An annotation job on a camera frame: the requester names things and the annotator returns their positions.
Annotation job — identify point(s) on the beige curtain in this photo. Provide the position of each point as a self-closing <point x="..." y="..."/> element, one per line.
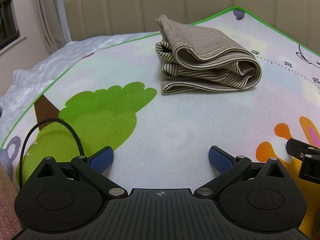
<point x="47" y="12"/>

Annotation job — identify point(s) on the pink cloth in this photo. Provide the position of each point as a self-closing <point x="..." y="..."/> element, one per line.
<point x="7" y="205"/>

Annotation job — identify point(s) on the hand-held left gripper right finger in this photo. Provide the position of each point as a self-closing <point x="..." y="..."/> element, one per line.
<point x="221" y="160"/>

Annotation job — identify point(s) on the beige padded headboard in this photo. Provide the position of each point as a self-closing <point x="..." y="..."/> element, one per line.
<point x="125" y="5"/>

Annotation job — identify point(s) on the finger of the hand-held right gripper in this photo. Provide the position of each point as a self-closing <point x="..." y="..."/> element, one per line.
<point x="295" y="147"/>

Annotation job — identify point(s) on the translucent plastic box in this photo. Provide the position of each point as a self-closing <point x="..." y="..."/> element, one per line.
<point x="63" y="10"/>

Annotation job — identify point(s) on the dark window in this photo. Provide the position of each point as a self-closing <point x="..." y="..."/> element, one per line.
<point x="7" y="12"/>

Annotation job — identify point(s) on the white quilted bedsheet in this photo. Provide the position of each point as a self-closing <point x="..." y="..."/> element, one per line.
<point x="37" y="75"/>

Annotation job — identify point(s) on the beige striped knit garment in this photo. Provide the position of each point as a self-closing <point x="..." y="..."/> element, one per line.
<point x="212" y="62"/>

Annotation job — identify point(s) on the cartoon printed play mat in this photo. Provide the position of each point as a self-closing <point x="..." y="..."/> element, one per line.
<point x="187" y="130"/>

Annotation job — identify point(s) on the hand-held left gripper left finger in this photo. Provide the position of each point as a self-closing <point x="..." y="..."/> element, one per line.
<point x="101" y="160"/>

